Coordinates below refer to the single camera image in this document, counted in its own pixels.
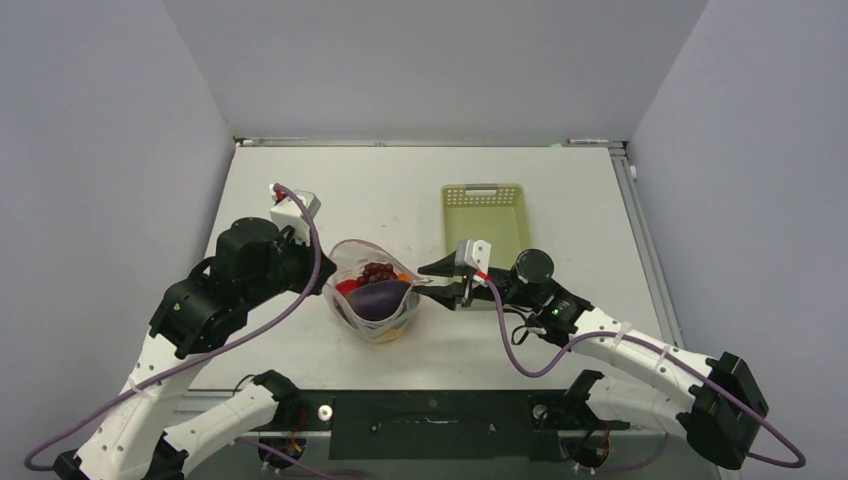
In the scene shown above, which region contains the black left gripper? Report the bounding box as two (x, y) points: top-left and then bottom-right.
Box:
(241, 225), (336, 311)

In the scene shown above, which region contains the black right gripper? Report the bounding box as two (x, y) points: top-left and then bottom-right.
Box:
(416, 251), (540, 309)

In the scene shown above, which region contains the purple eggplant toy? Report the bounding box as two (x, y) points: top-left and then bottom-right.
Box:
(346, 280), (411, 322)

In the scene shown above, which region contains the dark red grapes toy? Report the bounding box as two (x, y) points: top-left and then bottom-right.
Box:
(357, 262), (397, 286)

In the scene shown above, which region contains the clear zip top bag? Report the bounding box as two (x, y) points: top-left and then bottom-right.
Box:
(323, 239), (428, 343)

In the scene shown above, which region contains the beige plastic basket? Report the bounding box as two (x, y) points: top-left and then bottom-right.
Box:
(441, 184), (533, 270)

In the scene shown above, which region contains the red tomato toy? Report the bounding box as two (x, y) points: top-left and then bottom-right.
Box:
(335, 279), (362, 296)

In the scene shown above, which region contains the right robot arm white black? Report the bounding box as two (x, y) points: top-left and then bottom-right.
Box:
(416, 240), (769, 470)

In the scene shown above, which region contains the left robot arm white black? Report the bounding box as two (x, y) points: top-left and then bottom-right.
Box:
(52, 213), (335, 479)

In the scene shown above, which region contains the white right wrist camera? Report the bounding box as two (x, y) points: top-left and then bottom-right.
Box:
(454, 239), (492, 280)

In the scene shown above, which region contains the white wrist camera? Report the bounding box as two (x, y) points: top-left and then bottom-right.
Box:
(269, 183), (321, 246)
(454, 239), (492, 280)

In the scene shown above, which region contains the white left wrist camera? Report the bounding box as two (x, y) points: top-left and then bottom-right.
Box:
(269, 183), (321, 246)

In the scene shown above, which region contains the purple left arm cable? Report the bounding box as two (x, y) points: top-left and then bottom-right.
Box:
(25, 183), (324, 473)

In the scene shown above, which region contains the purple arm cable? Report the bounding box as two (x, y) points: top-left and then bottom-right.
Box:
(476, 271), (808, 470)
(25, 183), (324, 473)

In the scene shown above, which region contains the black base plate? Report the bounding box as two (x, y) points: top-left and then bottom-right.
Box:
(255, 390), (608, 461)

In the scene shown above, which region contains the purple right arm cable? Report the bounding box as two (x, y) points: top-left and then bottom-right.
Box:
(476, 271), (808, 470)

